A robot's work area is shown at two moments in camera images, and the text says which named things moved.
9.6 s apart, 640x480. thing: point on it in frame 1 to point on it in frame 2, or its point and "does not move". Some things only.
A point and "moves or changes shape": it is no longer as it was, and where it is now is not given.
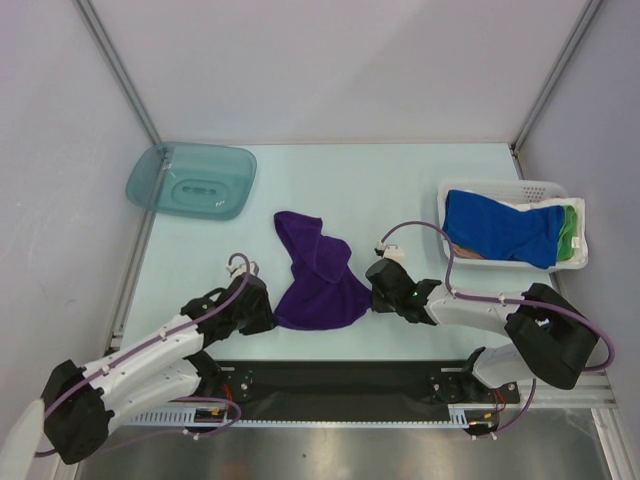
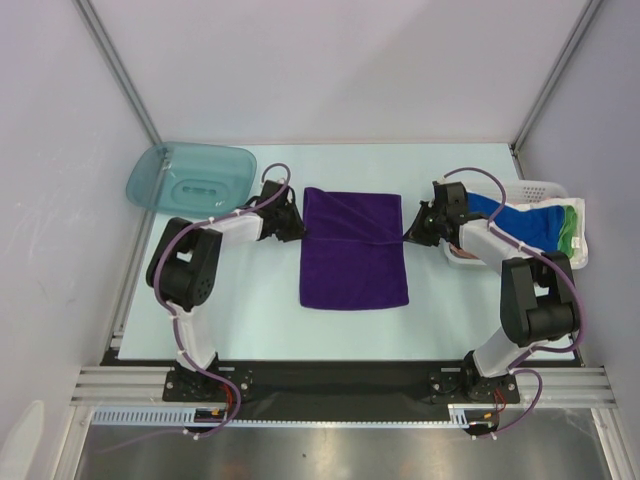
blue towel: (531, 235) does not move
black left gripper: (265, 320) to (297, 230)
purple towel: (324, 292) moves or changes shape
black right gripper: (382, 284) to (426, 228)
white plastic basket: (509, 190) does not move
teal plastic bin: (196, 180) does not move
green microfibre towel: (567, 235) does not move
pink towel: (467, 253) does not move
